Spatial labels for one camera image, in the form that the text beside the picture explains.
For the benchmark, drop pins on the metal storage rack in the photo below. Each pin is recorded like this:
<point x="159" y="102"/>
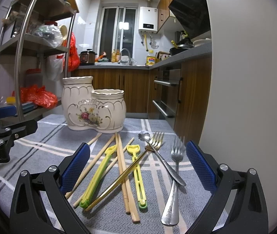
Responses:
<point x="26" y="44"/>

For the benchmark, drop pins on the clear plastic bag on shelf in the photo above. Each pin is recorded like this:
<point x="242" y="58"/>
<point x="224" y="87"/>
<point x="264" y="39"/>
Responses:
<point x="50" y="33"/>

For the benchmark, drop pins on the kitchen faucet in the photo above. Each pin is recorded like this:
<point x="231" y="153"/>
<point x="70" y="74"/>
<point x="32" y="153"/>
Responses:
<point x="125" y="58"/>

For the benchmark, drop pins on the green yellow plastic utensil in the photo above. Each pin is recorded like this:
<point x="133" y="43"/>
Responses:
<point x="89" y="192"/>

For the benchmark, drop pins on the white plastic bag hanging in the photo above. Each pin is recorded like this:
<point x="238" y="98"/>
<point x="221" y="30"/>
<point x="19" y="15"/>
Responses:
<point x="54" y="67"/>

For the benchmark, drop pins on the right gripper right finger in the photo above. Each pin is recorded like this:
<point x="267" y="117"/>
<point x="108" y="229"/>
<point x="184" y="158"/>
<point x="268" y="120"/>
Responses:
<point x="248" y="213"/>

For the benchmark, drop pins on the yellow tin can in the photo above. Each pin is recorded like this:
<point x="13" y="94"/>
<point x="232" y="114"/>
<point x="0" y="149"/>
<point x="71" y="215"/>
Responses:
<point x="150" y="60"/>

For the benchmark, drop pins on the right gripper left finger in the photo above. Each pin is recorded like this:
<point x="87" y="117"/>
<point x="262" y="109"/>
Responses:
<point x="28" y="213"/>

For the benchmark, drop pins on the silver metal fork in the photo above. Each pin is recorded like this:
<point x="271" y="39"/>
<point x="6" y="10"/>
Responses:
<point x="170" y="215"/>

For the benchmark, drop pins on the rice cooker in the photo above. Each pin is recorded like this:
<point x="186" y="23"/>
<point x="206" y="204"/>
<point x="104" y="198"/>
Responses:
<point x="87" y="57"/>

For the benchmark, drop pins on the red plastic bag hanging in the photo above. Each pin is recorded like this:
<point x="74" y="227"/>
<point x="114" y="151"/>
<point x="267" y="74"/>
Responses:
<point x="74" y="60"/>

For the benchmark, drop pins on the white refrigerator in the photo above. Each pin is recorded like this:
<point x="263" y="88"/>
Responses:
<point x="240" y="127"/>

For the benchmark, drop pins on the wooden base cabinets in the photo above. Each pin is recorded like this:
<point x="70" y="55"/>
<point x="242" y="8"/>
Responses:
<point x="139" y="91"/>

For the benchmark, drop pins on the white floral ceramic utensil holder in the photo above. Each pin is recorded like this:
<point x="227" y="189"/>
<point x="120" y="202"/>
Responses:
<point x="84" y="108"/>

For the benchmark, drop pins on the window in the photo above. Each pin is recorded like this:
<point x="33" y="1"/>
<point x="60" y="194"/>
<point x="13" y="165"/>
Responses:
<point x="117" y="27"/>

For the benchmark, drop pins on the wooden upper cabinets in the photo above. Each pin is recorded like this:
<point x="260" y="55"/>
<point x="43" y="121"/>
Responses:
<point x="163" y="12"/>

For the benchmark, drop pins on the red plastic bag lower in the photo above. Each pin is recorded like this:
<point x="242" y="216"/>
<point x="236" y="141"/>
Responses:
<point x="39" y="96"/>

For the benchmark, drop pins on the black wok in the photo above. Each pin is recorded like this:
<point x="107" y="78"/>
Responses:
<point x="178" y="48"/>

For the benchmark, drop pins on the black range hood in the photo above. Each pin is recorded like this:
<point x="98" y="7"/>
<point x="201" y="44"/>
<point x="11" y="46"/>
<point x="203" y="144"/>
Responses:
<point x="193" y="15"/>

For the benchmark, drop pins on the white water heater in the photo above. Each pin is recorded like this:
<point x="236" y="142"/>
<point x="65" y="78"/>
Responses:
<point x="148" y="19"/>

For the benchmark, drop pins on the built-in oven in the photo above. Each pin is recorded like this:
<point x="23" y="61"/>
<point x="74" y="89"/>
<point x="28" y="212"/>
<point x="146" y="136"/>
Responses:
<point x="167" y="85"/>

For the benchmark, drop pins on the silver flower spoon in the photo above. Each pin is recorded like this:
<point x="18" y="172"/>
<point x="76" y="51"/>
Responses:
<point x="174" y="175"/>

